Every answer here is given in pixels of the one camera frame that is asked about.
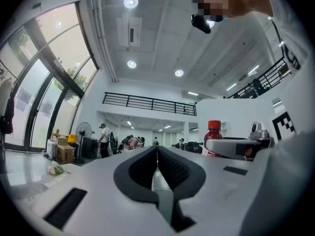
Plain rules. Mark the long ceiling light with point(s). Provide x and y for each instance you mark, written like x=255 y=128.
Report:
x=193 y=93
x=253 y=69
x=231 y=87

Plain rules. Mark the yellow plastic storage bin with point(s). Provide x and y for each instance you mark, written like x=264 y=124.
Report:
x=72 y=138

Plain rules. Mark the person's white shirt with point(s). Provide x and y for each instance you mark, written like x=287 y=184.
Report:
x=290 y=33

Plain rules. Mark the black floor fan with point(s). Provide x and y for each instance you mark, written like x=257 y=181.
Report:
x=83 y=131

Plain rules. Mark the black window frame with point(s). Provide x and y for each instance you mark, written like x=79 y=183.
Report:
x=36 y=109

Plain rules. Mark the pink artificial flower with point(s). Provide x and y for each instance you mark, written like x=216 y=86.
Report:
x=53 y=169

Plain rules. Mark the ceiling air conditioner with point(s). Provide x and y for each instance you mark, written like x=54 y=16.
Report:
x=129 y=31

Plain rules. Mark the red round object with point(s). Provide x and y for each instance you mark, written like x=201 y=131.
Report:
x=214 y=133

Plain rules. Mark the black head camera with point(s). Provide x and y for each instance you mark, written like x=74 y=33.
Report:
x=200 y=23

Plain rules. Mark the large brown cardboard box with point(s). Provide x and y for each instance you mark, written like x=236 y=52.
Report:
x=66 y=154

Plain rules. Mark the round ceiling light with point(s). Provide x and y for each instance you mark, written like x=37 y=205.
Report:
x=179 y=73
x=131 y=64
x=131 y=2
x=212 y=24

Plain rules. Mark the black cabinet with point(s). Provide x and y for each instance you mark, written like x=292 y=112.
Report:
x=89 y=147

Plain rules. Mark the black hanging bag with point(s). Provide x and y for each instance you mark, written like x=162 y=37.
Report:
x=7 y=119

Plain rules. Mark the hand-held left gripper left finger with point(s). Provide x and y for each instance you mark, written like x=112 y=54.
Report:
x=98 y=193

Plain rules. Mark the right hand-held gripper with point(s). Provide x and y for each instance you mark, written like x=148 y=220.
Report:
x=284 y=125

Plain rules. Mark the white ceiling pipes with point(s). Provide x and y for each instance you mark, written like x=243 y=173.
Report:
x=105 y=45

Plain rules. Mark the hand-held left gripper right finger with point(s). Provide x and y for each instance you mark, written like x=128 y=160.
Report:
x=216 y=193

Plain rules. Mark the white wheeled case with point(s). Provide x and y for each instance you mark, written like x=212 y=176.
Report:
x=52 y=149

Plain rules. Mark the black balcony railing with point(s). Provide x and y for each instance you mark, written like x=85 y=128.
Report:
x=152 y=104
x=264 y=77

